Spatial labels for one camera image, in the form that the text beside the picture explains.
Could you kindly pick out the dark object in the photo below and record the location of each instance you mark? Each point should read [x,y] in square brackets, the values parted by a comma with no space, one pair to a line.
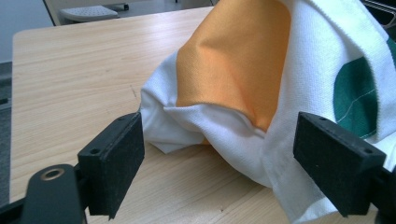
[381,12]

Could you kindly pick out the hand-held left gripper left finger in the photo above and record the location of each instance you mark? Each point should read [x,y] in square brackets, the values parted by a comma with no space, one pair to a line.
[115,161]

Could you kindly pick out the grey chair footrest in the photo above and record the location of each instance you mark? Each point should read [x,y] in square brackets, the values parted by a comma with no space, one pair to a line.
[88,13]

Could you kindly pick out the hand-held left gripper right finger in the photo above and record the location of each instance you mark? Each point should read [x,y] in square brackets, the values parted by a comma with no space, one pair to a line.
[333,165]

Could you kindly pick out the white orange green cloth bag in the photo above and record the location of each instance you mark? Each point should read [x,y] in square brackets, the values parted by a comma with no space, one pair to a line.
[218,130]

